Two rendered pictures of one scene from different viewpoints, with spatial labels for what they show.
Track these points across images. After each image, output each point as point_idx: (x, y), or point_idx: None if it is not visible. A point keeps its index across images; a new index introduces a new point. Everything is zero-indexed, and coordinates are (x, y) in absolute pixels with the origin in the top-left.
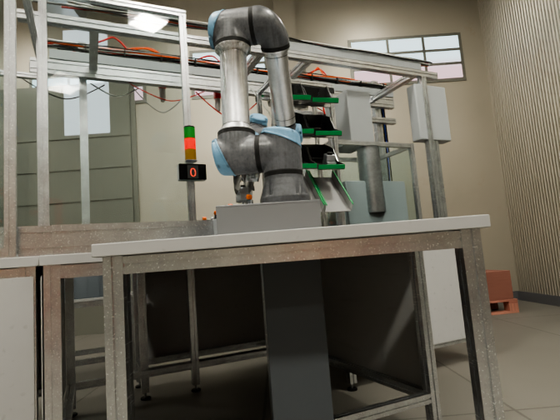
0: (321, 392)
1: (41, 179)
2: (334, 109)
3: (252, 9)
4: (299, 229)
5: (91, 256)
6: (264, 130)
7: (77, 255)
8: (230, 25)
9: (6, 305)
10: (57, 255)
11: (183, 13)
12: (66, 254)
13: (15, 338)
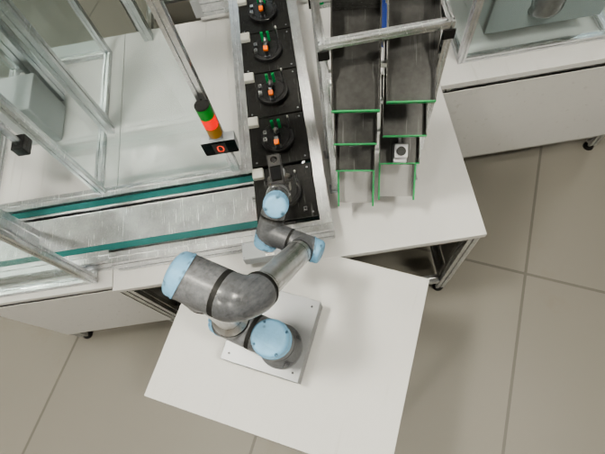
0: None
1: (68, 168)
2: (445, 61)
3: (212, 314)
4: (263, 437)
5: (148, 286)
6: (251, 343)
7: (138, 287)
8: (190, 308)
9: (109, 296)
10: (124, 289)
11: None
12: (130, 288)
13: (124, 301)
